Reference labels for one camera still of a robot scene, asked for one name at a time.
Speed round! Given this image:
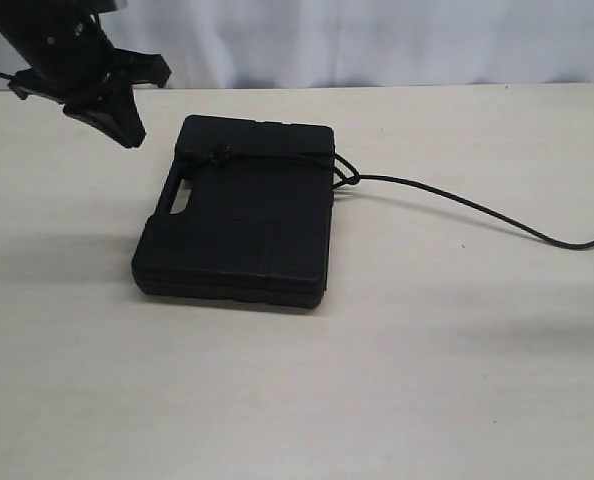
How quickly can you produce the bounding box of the black braided rope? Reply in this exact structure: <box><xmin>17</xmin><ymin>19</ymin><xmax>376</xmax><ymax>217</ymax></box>
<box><xmin>178</xmin><ymin>143</ymin><xmax>594</xmax><ymax>250</ymax></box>

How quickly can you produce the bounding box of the white backdrop curtain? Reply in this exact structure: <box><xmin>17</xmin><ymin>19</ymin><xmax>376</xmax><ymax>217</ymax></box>
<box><xmin>0</xmin><ymin>1</ymin><xmax>594</xmax><ymax>89</ymax></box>

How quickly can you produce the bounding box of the black plastic carry case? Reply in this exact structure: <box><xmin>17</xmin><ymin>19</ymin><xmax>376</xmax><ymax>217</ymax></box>
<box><xmin>131</xmin><ymin>115</ymin><xmax>335</xmax><ymax>309</ymax></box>

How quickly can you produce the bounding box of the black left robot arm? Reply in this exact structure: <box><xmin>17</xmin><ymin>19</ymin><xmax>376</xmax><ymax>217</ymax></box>
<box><xmin>0</xmin><ymin>1</ymin><xmax>171</xmax><ymax>149</ymax></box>

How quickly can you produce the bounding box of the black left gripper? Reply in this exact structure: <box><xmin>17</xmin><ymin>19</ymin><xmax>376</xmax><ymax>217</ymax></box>
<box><xmin>8</xmin><ymin>49</ymin><xmax>171</xmax><ymax>149</ymax></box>

